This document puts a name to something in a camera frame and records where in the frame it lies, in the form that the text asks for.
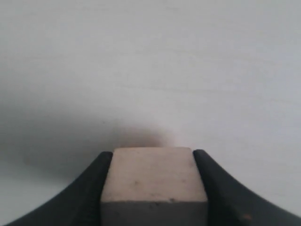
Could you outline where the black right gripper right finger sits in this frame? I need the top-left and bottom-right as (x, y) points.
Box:
(193, 150), (301, 226)

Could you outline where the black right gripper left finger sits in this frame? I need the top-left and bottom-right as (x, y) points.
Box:
(8, 152), (113, 226)

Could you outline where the small pale wooden cube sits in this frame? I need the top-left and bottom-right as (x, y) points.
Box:
(100, 147), (207, 226)

